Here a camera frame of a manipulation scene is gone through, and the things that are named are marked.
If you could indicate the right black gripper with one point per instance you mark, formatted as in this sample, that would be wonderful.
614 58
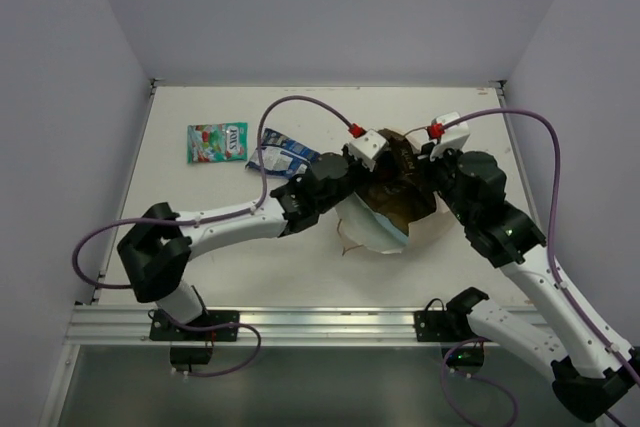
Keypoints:
426 167

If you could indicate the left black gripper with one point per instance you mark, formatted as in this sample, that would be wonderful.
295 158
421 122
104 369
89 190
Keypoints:
358 170

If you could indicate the blue snack packet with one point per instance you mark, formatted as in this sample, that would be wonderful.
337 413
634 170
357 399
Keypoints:
283 157

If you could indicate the teal Fox's candy bag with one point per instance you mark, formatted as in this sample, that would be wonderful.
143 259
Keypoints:
216 143

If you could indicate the dark brown snack bag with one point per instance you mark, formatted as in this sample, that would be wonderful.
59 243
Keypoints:
399 162

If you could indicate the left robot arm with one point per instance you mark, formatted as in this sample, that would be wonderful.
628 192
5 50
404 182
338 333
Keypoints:
156 250

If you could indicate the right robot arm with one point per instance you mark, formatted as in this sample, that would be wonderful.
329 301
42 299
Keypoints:
589 365

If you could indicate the olive brown snack bag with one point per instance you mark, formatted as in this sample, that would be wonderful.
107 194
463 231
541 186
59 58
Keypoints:
401 201

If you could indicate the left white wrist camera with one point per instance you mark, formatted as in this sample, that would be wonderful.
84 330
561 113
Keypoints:
368 148

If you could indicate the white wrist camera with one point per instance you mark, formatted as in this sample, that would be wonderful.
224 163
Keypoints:
447 132
368 148

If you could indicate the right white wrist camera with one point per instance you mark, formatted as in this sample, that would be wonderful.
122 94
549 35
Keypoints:
447 132

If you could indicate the right black base bracket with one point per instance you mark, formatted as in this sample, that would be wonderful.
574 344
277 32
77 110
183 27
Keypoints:
440 327

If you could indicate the black base bracket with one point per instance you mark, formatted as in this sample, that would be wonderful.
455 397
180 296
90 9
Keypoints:
440 327
188 349

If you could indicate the left black base bracket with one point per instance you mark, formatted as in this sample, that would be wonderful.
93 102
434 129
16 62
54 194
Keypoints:
188 349

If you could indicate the aluminium mounting rail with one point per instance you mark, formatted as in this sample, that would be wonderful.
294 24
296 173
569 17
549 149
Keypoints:
297 327

